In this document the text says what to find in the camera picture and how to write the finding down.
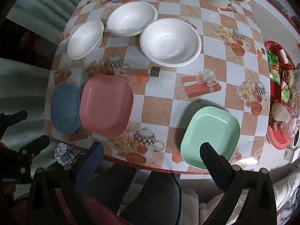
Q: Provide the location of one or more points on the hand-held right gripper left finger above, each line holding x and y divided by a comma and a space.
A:
93, 161

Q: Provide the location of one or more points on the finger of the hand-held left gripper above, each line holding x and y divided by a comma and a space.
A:
35, 145
17, 118

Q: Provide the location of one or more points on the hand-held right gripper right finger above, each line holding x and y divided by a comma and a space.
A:
211, 166

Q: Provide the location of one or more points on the green square plate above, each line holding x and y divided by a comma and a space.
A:
211, 126

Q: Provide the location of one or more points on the blue square plate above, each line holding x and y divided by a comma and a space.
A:
64, 109

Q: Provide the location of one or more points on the pink square plate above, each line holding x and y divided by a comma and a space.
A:
105, 105

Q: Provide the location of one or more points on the small white foam bowl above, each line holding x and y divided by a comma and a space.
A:
84, 39

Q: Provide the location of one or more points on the large white foam bowl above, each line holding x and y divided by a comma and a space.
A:
168, 39

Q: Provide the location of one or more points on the checkered grey cloth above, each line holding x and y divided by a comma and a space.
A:
61, 153

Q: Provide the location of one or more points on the beige fringed cloth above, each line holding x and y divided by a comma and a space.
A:
192, 206

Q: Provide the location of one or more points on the checkered printed tablecloth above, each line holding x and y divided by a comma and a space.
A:
159, 112

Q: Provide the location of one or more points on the white blanket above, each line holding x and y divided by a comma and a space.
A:
286, 187

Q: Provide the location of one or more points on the fruit in white foam net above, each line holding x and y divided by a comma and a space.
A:
280, 112

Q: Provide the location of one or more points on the red snack tray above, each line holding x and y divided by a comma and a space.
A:
275, 93

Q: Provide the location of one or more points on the grey green curtain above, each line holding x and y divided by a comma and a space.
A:
46, 4

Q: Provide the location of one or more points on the green snack packet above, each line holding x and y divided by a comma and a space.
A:
273, 65

